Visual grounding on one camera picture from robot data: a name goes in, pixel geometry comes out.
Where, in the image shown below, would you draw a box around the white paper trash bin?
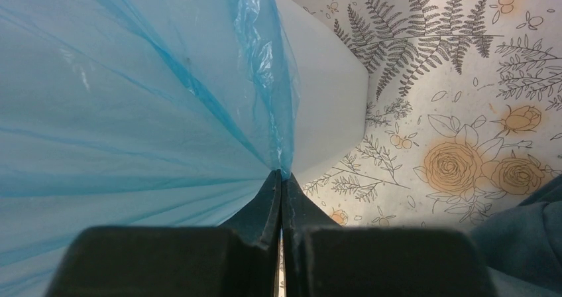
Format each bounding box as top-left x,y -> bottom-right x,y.
275,0 -> 368,184

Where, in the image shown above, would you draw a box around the blue plastic trash bag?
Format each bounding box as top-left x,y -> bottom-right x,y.
1,0 -> 298,296

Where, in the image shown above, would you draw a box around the floral patterned table mat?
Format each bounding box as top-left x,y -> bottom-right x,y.
292,0 -> 561,235

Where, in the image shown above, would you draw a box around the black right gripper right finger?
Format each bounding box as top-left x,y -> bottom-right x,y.
280,178 -> 497,296

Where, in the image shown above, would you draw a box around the grey-blue crumpled cloth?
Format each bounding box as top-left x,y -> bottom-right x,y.
470,177 -> 561,296

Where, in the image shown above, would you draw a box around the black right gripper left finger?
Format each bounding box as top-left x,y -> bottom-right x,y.
46,171 -> 282,296

